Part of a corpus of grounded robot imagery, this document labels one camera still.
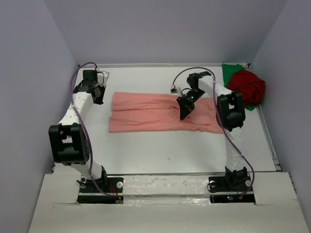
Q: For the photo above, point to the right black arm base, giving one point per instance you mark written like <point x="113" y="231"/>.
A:
<point x="221" y="192"/>

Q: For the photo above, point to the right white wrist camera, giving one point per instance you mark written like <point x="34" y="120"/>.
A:
<point x="176" y="90"/>

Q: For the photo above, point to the red t shirt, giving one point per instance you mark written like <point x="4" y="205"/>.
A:
<point x="250" y="85"/>

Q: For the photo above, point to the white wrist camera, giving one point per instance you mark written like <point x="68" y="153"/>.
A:
<point x="176" y="90"/>
<point x="103" y="77"/>

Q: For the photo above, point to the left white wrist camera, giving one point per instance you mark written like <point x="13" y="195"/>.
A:
<point x="103" y="77"/>

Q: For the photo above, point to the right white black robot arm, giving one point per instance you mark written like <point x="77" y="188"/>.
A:
<point x="230" y="116"/>

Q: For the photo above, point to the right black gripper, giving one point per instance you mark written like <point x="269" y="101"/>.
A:
<point x="185" y="108"/>

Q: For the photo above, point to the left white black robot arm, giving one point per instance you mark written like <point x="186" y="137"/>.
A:
<point x="69" y="139"/>

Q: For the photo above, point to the green t shirt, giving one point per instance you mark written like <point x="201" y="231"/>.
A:
<point x="228" y="71"/>

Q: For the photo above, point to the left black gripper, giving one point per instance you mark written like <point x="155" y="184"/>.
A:
<point x="99" y="101"/>

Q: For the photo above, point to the pink t shirt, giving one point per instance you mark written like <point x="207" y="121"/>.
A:
<point x="142" y="112"/>

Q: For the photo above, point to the aluminium back table rail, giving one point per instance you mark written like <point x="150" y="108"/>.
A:
<point x="159" y="65"/>

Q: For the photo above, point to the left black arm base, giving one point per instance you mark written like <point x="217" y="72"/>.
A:
<point x="110" y="193"/>

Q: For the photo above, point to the white foam front panel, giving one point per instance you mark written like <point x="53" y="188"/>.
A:
<point x="169" y="204"/>

